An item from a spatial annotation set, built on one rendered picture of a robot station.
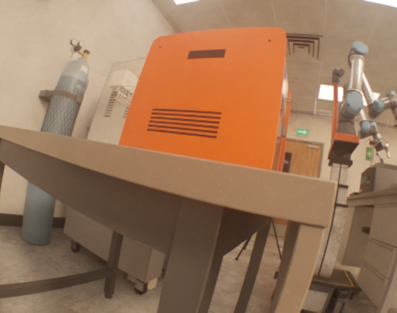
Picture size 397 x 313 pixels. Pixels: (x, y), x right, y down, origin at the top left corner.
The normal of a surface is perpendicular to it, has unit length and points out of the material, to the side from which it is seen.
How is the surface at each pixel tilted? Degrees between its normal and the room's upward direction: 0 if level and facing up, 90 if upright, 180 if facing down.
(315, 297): 90
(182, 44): 90
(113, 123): 90
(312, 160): 90
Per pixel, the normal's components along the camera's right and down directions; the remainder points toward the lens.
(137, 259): -0.39, -0.22
